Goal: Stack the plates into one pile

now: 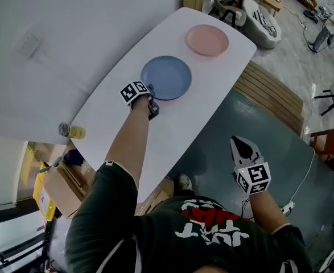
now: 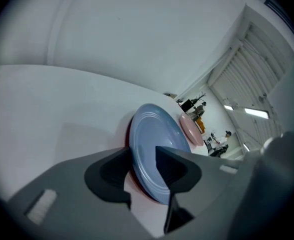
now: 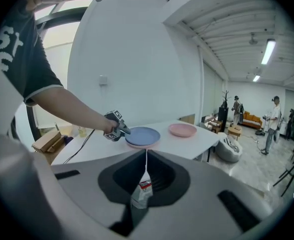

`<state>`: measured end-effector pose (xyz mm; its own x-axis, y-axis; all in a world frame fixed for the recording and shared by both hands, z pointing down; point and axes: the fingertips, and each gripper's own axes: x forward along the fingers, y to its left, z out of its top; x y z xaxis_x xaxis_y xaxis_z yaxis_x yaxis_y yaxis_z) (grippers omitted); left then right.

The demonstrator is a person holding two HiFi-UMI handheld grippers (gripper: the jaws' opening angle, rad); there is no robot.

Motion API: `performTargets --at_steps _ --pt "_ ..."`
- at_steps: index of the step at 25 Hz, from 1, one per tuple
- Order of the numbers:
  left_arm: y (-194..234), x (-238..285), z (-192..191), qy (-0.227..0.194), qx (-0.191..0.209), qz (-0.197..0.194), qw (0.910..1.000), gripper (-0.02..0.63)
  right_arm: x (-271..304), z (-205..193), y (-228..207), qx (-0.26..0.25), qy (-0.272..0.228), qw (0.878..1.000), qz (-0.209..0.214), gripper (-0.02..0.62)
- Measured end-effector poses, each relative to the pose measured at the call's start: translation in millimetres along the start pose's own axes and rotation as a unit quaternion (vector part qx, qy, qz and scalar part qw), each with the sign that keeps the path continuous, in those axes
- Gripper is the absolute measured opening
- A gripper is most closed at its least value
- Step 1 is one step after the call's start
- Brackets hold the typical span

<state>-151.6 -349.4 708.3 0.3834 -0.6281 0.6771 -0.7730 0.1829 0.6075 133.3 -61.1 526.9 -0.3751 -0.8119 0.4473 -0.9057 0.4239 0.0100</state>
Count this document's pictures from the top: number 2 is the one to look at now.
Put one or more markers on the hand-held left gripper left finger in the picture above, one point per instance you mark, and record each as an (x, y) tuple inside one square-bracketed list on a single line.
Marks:
[(74, 196)]

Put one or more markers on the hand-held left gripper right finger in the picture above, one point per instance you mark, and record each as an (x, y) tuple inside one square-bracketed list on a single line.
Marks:
[(207, 179)]

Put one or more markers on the pink big plate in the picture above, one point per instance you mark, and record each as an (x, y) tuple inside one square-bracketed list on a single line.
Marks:
[(134, 185), (190, 131)]

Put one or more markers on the blue big plate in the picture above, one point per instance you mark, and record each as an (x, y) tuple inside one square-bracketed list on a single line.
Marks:
[(151, 139)]

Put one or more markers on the orange sofa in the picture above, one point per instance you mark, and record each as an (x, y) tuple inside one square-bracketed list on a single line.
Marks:
[(200, 124)]

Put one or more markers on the long ceiling light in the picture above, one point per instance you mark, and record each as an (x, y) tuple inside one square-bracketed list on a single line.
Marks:
[(256, 113), (228, 107)]

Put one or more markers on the black cabinet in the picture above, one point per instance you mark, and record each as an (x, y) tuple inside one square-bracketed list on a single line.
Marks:
[(186, 105)]

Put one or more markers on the black coat rack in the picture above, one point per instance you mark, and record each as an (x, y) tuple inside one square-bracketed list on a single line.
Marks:
[(198, 97)]

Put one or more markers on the black balcony railing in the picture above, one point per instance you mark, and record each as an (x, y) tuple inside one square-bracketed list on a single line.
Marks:
[(279, 9)]

